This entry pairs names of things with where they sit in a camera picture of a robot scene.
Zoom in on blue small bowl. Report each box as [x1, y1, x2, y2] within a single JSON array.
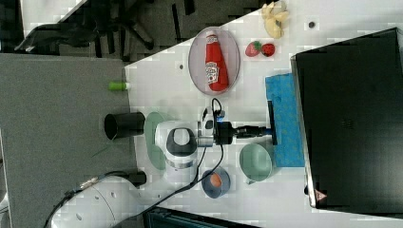
[[201, 167, 231, 199]]

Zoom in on grey round plate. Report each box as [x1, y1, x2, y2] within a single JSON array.
[[188, 27, 240, 96]]

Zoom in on red strawberry toy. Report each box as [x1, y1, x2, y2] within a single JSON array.
[[260, 44, 276, 57]]

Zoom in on black office chair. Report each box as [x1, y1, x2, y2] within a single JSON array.
[[13, 0, 198, 58]]

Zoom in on dark grey cylinder cup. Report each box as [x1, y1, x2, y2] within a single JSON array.
[[104, 112, 145, 140]]

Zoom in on peeled banana toy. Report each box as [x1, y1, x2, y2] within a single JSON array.
[[261, 1, 289, 39]]

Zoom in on red ketchup bottle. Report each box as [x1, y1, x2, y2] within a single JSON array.
[[205, 31, 229, 91]]

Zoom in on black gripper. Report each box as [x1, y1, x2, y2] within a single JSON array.
[[215, 122, 268, 144]]

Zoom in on orange egg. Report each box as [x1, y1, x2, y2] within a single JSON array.
[[210, 174, 221, 187]]

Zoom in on green perforated colander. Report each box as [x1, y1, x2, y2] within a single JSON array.
[[144, 112, 171, 170]]

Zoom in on pink strawberry toy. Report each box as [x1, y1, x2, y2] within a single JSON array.
[[245, 41, 261, 57]]

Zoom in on black toaster oven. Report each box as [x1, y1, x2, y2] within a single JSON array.
[[264, 27, 403, 219]]

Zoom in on green mug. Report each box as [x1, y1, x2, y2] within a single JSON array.
[[240, 143, 273, 184]]

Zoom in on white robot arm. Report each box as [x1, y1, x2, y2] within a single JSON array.
[[44, 108, 276, 228]]

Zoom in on green marker pen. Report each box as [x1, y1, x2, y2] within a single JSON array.
[[108, 82, 130, 91]]

